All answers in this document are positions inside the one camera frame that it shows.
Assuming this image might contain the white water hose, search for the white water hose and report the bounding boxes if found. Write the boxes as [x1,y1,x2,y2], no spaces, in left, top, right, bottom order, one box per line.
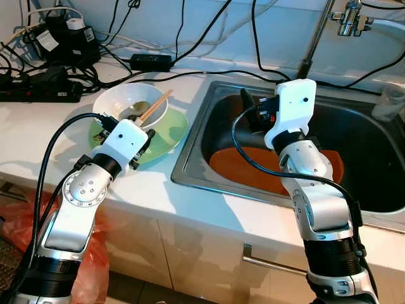
[370,18,405,32]

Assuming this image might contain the black labelled power box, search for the black labelled power box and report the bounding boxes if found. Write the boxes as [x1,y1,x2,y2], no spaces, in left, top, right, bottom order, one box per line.
[24,16,102,67]

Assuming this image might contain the white ceramic bowl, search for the white ceramic bowl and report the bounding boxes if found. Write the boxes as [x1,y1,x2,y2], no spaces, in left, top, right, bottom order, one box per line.
[92,83,170,130]

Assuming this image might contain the clear plastic cup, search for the clear plastic cup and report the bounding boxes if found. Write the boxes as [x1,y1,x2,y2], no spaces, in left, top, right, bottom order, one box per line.
[372,84,405,123]

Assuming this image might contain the black power strip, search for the black power strip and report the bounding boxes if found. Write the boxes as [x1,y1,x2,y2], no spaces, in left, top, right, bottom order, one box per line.
[0,66,84,103]

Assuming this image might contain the black power adapter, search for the black power adapter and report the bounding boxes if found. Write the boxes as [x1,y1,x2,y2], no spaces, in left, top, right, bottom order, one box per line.
[130,53,173,72]

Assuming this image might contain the stainless steel sink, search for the stainless steel sink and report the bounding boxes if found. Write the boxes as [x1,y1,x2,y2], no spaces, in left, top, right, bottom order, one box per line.
[171,80,405,232]

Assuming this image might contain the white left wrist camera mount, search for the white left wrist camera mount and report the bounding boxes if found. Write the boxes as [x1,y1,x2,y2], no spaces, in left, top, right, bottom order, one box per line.
[100,118,149,170]

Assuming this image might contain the orange plastic bag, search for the orange plastic bag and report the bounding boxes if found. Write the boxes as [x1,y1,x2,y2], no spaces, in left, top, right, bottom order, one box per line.
[0,199,109,304]

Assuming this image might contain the metal kitchen faucet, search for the metal kitchen faucet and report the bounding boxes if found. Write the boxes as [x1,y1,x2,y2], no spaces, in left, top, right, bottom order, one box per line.
[296,0,375,81]

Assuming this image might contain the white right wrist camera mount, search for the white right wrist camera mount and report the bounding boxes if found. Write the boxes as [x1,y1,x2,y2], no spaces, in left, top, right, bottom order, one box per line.
[264,79,317,149]

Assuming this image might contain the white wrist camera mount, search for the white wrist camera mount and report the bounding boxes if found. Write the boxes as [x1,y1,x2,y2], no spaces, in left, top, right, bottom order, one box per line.
[264,79,317,149]
[100,118,149,170]

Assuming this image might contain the light green plate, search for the light green plate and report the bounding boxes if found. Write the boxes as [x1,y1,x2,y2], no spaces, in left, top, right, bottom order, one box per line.
[89,106,189,165]

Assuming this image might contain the silver bar cabinet handle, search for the silver bar cabinet handle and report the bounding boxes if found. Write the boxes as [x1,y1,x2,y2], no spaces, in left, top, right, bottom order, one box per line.
[242,244,311,277]

